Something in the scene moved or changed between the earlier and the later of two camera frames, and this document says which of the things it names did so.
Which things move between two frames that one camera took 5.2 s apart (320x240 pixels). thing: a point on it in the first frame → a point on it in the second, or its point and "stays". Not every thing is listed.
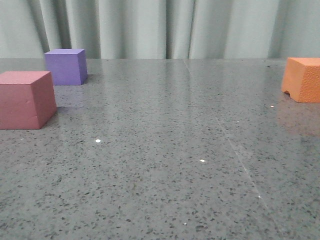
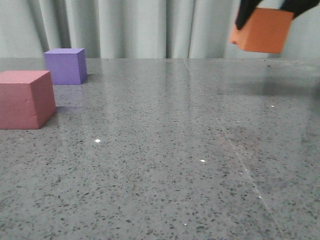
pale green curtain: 161,29 stays
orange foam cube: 301,79 → 265,30
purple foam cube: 68,67 stays
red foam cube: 27,99 stays
